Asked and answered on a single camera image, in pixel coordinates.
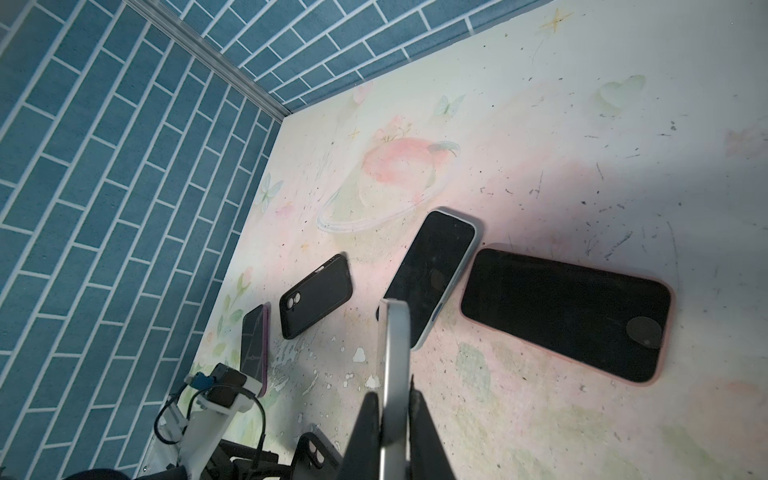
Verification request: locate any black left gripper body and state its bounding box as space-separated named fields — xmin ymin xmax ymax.
xmin=138 ymin=440 xmax=292 ymax=479

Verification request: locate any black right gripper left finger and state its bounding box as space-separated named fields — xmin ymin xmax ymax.
xmin=337 ymin=392 xmax=381 ymax=480

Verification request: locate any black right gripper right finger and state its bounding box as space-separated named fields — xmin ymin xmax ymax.
xmin=409 ymin=378 xmax=456 ymax=480

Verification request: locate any black phone face up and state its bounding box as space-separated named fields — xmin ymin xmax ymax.
xmin=378 ymin=299 xmax=411 ymax=479

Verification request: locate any blue phone black screen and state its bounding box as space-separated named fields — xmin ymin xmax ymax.
xmin=383 ymin=209 xmax=477 ymax=337

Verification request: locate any light blue phone case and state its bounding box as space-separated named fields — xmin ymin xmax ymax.
xmin=376 ymin=206 xmax=484 ymax=352

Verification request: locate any black case dual camera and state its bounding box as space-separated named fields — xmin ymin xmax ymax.
xmin=291 ymin=432 xmax=342 ymax=480

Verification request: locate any purple edged phone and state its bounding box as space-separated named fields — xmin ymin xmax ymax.
xmin=239 ymin=302 xmax=271 ymax=397

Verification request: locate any black phone case left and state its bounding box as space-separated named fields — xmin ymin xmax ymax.
xmin=279 ymin=253 xmax=353 ymax=340

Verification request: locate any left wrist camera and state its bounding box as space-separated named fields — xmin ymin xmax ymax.
xmin=143 ymin=363 xmax=264 ymax=479

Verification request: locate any aluminium corner post left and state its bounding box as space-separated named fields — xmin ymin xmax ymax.
xmin=125 ymin=0 xmax=290 ymax=122

